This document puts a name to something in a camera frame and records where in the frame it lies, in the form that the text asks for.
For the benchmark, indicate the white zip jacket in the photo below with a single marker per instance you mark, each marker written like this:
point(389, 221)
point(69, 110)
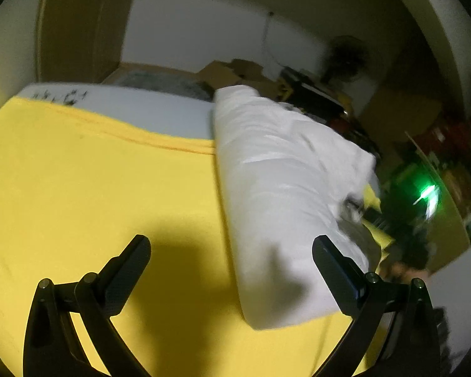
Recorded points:
point(282, 204)

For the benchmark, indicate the brown wooden door frame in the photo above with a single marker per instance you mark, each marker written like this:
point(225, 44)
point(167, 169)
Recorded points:
point(82, 27)

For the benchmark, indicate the white printed mattress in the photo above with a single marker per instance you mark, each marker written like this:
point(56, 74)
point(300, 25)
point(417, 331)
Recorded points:
point(141, 110)

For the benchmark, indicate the black electric fan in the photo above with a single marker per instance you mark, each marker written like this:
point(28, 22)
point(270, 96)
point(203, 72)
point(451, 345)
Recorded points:
point(347, 57)

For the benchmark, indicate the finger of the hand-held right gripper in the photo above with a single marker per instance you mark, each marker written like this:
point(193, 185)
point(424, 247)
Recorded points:
point(353, 206)

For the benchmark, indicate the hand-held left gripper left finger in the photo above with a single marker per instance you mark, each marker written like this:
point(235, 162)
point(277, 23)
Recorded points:
point(127, 267)

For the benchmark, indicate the brown cardboard sheet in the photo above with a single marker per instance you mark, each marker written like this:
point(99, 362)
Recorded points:
point(400, 114)

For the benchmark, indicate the grey fuzzy blanket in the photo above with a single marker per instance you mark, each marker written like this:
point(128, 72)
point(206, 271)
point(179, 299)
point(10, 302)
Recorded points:
point(161, 82)

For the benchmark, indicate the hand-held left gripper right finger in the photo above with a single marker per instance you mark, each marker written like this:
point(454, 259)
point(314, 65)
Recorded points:
point(335, 275)

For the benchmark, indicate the yellow bed sheet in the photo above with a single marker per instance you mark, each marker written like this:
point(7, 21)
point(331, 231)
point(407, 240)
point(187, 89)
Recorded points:
point(82, 204)

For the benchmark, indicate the black case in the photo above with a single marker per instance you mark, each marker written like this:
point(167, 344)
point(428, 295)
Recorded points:
point(314, 94)

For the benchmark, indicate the red box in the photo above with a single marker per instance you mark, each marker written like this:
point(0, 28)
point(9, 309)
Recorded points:
point(435, 139)

